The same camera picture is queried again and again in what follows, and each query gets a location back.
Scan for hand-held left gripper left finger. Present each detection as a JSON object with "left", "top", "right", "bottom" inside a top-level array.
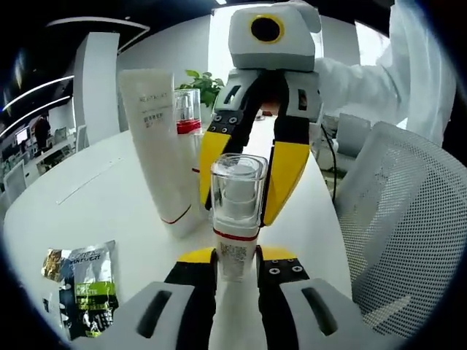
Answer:
[{"left": 74, "top": 246, "right": 219, "bottom": 350}]

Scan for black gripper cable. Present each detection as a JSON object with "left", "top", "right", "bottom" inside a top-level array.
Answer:
[{"left": 320, "top": 123, "right": 339, "bottom": 200}]

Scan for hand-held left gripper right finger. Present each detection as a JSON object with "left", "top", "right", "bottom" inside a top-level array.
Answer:
[{"left": 255, "top": 246, "right": 406, "bottom": 350}]

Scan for grey office chair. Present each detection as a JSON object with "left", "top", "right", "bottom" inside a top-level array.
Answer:
[{"left": 334, "top": 112, "right": 373, "bottom": 158}]

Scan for gold foil skincare sachet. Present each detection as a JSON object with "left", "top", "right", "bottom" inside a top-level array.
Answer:
[{"left": 40, "top": 247, "right": 74, "bottom": 282}]

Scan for green black skincare sachet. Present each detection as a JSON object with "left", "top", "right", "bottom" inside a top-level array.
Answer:
[{"left": 58, "top": 239, "right": 120, "bottom": 342}]

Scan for white skincare tube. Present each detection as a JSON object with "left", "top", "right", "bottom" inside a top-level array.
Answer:
[{"left": 118, "top": 69, "right": 194, "bottom": 240}]

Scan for tall white skincare bottle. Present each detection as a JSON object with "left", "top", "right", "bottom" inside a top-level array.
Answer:
[{"left": 174, "top": 88, "right": 207, "bottom": 223}]

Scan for potted green plant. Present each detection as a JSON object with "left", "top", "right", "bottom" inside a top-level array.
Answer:
[{"left": 174, "top": 69, "right": 225, "bottom": 109}]

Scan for white mesh office chair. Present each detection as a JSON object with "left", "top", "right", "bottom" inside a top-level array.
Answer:
[{"left": 335, "top": 121, "right": 463, "bottom": 338}]

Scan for small white skincare bottle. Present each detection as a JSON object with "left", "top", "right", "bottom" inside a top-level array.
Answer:
[{"left": 207, "top": 152, "right": 270, "bottom": 350}]

